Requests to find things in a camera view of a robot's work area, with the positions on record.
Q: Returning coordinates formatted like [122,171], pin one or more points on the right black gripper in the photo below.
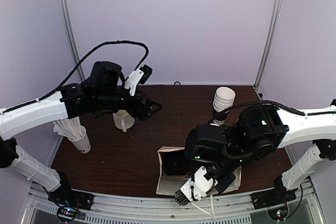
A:
[222,188]

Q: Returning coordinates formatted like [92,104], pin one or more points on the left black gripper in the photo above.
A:
[144,115]

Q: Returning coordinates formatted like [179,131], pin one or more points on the clear glass pitcher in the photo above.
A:
[123,120]

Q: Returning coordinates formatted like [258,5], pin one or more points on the brown paper takeout bag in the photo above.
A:
[168,185]

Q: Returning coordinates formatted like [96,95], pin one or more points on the stack of paper cups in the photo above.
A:
[224,97]

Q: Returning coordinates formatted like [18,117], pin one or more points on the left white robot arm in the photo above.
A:
[105,91]

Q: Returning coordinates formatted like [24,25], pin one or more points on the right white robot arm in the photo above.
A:
[262,127]

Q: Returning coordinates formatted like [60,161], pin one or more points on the white cup holding straws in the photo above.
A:
[81,141]

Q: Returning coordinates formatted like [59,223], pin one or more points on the bundle of wrapped straws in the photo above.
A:
[70,128]

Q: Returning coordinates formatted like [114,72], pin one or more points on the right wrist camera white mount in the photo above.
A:
[195,188]

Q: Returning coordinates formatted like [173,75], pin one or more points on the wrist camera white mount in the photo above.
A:
[136,77]
[195,188]

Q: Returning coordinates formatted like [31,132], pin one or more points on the aluminium front rail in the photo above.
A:
[236,208]

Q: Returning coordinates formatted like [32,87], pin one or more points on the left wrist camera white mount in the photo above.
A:
[136,77]

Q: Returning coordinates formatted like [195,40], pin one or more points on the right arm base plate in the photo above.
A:
[272,197]

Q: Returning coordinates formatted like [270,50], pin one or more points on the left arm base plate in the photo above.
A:
[73,198]

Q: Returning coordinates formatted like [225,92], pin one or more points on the left aluminium corner post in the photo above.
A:
[69,31]

